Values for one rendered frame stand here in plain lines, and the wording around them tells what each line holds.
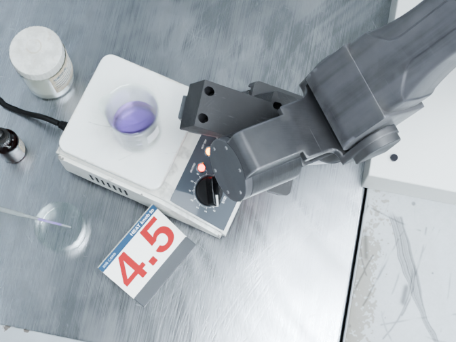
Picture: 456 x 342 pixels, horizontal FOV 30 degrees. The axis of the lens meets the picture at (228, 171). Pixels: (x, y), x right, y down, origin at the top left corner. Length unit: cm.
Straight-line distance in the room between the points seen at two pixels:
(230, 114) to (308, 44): 29
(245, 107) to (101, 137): 20
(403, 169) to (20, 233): 43
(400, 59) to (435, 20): 4
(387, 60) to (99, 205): 44
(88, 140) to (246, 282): 23
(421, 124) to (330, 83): 29
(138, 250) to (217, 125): 23
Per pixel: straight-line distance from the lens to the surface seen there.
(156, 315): 95
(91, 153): 90
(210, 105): 76
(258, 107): 78
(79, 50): 104
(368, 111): 67
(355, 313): 96
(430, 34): 63
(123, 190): 93
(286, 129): 71
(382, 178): 94
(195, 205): 91
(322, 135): 72
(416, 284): 98
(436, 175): 95
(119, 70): 93
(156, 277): 95
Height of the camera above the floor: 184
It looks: 75 degrees down
